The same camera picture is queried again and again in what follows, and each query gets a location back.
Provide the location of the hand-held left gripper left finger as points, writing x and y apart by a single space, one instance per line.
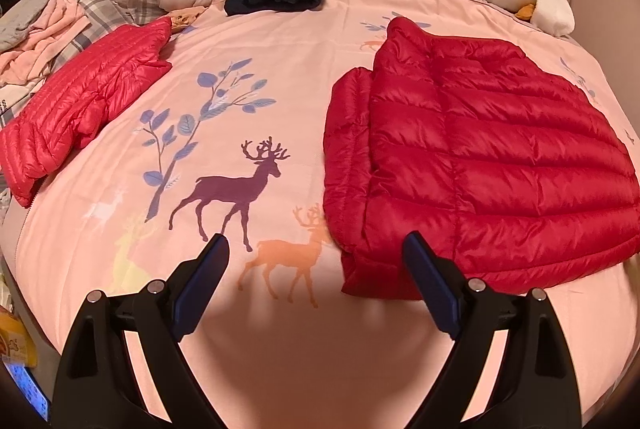
200 289

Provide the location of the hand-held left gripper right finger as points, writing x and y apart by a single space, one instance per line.
430 279

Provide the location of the dark red down jacket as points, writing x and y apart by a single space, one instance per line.
490 149

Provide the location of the pink deer printed blanket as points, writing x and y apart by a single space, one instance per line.
240 134

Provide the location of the yellow packet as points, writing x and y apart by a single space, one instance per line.
17 339

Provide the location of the blue printed box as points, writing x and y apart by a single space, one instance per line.
30 389

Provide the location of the light red down jacket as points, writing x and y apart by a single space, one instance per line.
85 94

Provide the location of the peach printed cloth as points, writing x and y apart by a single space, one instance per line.
187 15

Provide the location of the small grey plaid pillow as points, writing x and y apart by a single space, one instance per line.
100 16

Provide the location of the pink clothing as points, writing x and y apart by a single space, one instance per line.
45 34

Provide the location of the grey clothing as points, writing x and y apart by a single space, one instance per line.
22 16

